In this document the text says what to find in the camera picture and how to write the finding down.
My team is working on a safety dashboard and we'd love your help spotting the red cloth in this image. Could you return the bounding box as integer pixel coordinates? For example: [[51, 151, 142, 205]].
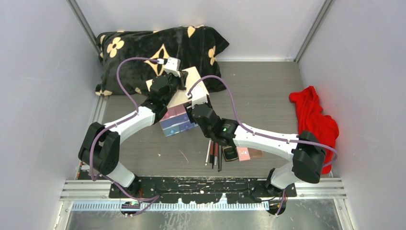
[[289, 85, 339, 175]]

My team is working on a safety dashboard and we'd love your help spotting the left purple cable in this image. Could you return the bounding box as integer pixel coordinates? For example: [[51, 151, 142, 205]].
[[89, 57, 166, 217]]

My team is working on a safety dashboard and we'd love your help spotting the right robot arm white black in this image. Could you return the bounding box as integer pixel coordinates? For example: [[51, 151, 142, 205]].
[[187, 103, 326, 197]]

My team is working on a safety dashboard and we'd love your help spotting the black round compact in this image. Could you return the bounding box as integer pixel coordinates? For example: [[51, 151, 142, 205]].
[[222, 146, 238, 161]]

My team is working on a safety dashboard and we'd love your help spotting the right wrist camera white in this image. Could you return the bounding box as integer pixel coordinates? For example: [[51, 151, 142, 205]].
[[186, 85, 208, 108]]

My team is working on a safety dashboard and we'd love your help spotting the black floral plush blanket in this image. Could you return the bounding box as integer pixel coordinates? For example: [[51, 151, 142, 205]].
[[95, 25, 229, 96]]

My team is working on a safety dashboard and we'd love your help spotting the pastel mini drawer organizer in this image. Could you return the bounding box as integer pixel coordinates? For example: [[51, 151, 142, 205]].
[[140, 67, 201, 137]]

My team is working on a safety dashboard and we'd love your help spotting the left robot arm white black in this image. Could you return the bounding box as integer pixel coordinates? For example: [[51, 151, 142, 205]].
[[78, 70, 188, 198]]

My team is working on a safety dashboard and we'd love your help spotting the brown eyeshadow palette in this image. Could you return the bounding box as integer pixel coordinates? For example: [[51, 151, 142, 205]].
[[248, 148, 264, 158]]

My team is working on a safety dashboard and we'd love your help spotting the aluminium slotted rail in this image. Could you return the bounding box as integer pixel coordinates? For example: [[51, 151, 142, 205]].
[[71, 201, 269, 211]]

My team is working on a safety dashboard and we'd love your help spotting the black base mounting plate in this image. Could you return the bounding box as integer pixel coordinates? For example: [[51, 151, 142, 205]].
[[109, 176, 297, 205]]

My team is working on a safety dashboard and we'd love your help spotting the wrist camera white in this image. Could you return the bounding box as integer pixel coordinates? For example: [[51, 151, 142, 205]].
[[186, 85, 208, 108], [163, 57, 181, 77]]

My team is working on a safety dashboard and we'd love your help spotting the white makeup pencil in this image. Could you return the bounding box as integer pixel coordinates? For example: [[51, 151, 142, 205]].
[[205, 140, 212, 166]]

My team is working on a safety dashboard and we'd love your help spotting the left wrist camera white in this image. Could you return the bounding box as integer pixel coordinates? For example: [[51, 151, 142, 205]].
[[163, 57, 181, 77]]

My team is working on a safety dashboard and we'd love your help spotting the black eyeliner pencil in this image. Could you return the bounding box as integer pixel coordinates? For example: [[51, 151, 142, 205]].
[[218, 146, 223, 172]]

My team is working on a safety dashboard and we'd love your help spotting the red makeup pencil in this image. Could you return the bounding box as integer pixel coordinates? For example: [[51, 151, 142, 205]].
[[214, 143, 219, 166]]

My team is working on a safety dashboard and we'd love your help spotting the pink square compact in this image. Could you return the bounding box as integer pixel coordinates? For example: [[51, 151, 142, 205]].
[[237, 147, 250, 161]]

